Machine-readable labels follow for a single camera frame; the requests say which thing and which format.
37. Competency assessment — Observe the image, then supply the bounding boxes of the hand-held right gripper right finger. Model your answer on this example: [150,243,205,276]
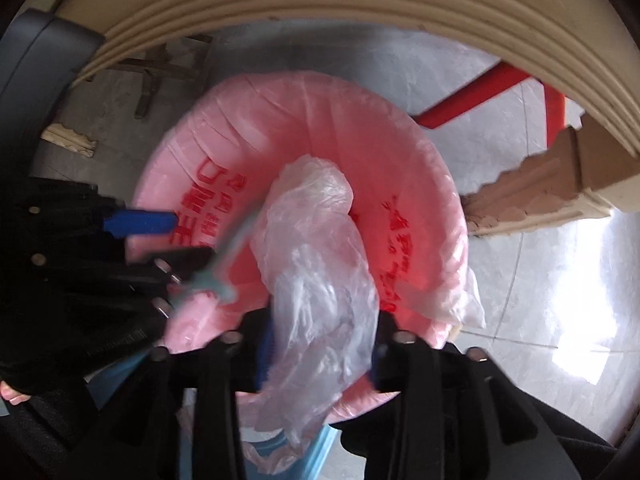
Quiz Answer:
[360,310,566,480]

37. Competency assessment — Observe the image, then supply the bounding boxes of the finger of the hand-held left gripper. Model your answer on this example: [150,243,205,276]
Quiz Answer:
[125,246,217,320]
[95,200,179,239]

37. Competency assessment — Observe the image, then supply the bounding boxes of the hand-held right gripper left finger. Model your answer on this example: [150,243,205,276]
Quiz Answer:
[65,307,278,480]

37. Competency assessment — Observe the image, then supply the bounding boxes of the light blue plastic razor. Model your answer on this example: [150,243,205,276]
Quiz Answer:
[169,209,263,313]

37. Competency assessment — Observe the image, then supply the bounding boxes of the clear plastic bag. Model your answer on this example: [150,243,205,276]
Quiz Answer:
[250,155,381,448]

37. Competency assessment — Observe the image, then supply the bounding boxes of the light blue waste bin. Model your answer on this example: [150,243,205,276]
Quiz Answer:
[100,350,336,480]

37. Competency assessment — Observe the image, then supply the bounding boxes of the person's left hand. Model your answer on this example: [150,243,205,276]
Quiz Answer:
[0,379,32,406]

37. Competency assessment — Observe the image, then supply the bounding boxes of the white plastic bag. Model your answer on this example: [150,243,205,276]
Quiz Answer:
[440,260,487,332]

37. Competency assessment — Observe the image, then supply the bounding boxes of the carved table leg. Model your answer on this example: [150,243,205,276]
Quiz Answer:
[40,122,99,159]
[460,110,640,239]

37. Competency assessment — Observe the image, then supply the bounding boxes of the red stool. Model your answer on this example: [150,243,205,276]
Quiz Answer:
[415,60,568,147]

